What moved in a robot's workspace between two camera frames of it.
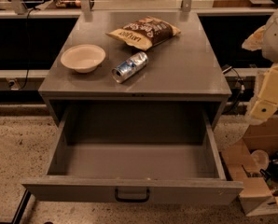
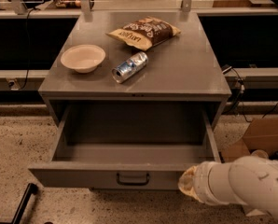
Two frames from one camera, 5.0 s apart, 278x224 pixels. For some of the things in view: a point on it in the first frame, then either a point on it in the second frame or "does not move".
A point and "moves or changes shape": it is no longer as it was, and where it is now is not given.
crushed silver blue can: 132,64 does not move
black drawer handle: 132,200 to 133,184
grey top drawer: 138,151 moves or changes shape
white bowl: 83,58 does not move
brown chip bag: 145,33 does not move
